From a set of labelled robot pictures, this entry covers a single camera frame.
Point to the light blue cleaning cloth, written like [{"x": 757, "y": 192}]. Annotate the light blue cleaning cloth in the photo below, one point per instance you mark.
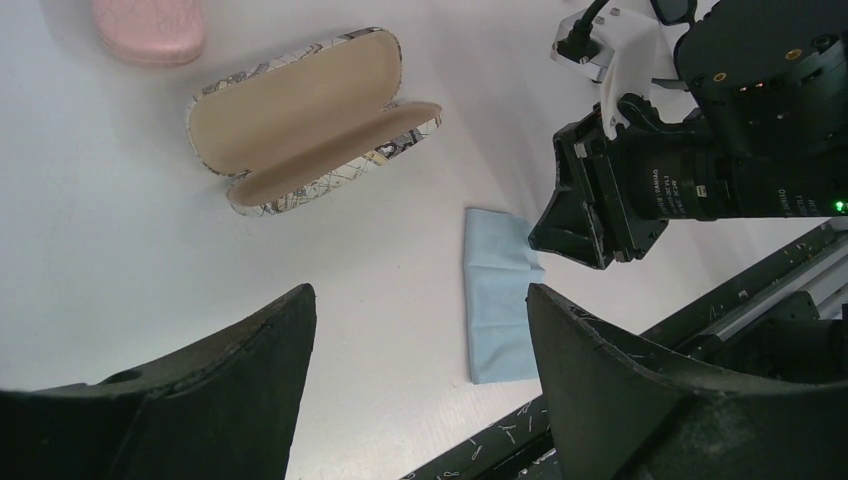
[{"x": 498, "y": 267}]

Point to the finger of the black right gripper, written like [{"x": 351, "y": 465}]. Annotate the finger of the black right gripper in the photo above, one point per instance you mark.
[{"x": 570, "y": 228}]

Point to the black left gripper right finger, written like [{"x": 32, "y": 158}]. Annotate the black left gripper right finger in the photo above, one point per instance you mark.
[{"x": 623, "y": 407}]

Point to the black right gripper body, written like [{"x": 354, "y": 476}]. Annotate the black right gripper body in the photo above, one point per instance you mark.
[{"x": 585, "y": 162}]

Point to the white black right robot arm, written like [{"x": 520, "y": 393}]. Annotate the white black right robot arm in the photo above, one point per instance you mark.
[{"x": 739, "y": 114}]

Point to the pink glasses case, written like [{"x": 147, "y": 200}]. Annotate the pink glasses case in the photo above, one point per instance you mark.
[{"x": 159, "y": 33}]

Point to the map print glasses case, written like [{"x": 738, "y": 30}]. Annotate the map print glasses case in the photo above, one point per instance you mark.
[{"x": 297, "y": 127}]

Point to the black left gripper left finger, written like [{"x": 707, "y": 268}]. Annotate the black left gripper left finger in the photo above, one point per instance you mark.
[{"x": 223, "y": 407}]

